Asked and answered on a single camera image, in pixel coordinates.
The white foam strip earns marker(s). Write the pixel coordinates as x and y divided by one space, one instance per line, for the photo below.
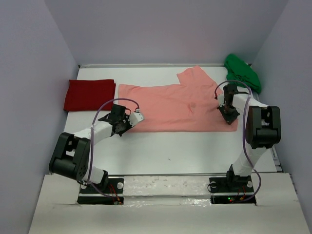
166 186

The back aluminium rail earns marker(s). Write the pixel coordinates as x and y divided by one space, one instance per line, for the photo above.
149 65

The folded red t-shirt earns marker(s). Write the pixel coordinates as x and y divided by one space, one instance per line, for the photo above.
88 95

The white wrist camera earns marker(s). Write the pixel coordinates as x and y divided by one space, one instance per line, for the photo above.
135 118
220 99

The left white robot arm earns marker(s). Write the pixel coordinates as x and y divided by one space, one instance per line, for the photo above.
72 154

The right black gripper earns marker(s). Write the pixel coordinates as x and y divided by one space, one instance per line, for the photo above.
229 119

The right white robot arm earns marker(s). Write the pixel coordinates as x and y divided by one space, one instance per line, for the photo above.
261 130

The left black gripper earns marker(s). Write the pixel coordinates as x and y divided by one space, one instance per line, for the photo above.
125 118

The pink t-shirt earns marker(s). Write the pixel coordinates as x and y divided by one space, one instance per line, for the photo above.
189 106

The green t-shirt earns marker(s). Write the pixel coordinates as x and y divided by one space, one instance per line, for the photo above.
240 71

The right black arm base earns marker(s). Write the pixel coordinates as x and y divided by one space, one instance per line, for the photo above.
223 191

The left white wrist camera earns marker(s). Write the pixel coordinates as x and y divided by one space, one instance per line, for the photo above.
135 118

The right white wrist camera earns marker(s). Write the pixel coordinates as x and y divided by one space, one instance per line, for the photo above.
220 99

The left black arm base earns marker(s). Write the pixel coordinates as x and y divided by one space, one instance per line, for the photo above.
111 195

